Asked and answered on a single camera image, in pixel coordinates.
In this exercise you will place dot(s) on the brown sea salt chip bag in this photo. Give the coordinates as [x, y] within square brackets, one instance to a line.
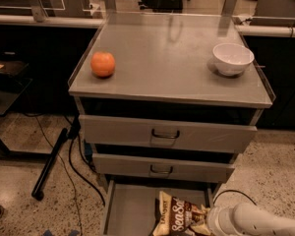
[177, 215]

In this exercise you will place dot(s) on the grey bottom drawer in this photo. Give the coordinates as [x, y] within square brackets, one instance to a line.
[131, 208]

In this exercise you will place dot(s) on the black stand leg bar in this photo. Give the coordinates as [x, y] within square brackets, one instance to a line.
[37, 191]

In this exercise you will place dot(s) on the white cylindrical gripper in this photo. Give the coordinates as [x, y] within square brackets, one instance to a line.
[215, 220]

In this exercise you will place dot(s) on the white bowl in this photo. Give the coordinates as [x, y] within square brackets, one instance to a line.
[231, 59]

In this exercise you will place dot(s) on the grey drawer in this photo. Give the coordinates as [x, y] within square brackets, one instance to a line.
[131, 208]
[151, 133]
[160, 168]

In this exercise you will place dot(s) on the orange fruit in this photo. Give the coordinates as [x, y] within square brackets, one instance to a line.
[102, 64]

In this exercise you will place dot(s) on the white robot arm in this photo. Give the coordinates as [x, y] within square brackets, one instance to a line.
[241, 220]

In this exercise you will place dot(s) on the grey middle drawer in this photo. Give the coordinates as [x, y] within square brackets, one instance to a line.
[160, 168]

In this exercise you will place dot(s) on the grey drawer cabinet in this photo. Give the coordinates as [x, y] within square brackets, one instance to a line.
[164, 71]

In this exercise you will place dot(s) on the black side table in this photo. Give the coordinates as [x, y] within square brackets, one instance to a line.
[12, 85]

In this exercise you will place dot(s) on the grey top drawer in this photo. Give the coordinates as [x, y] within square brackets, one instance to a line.
[151, 133]

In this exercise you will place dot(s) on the white counter rail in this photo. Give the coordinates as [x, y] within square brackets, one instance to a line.
[53, 22]

